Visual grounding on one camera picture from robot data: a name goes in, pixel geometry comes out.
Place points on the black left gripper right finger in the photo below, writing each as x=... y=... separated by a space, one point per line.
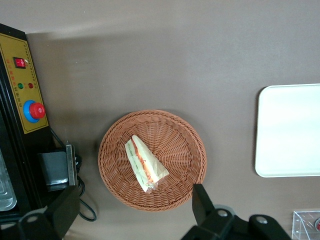
x=207 y=222

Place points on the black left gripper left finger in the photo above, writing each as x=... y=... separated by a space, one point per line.
x=52 y=220

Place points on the plastic-wrapped triangle sandwich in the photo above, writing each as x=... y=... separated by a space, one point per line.
x=145 y=160

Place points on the round brown wicker basket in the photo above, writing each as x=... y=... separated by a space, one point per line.
x=180 y=155

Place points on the white rectangular plastic tray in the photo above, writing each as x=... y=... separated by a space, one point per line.
x=290 y=130

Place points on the black rectangular box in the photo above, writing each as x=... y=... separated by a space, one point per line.
x=53 y=170

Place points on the silver metal pan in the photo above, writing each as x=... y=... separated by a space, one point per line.
x=6 y=190

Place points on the grey metal plate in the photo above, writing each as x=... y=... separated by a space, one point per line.
x=71 y=165

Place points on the black machine with yellow panel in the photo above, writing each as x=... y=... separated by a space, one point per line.
x=12 y=155

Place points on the clear acrylic box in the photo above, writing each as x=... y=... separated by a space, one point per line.
x=303 y=225

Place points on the red emergency stop button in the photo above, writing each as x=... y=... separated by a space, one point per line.
x=35 y=111

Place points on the small red round object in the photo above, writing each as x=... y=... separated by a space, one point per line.
x=318 y=224

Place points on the red indicator light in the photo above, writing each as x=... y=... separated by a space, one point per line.
x=30 y=85

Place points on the green indicator light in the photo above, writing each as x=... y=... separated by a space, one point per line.
x=20 y=86

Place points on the red rocker power switch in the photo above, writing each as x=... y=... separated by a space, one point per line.
x=20 y=62

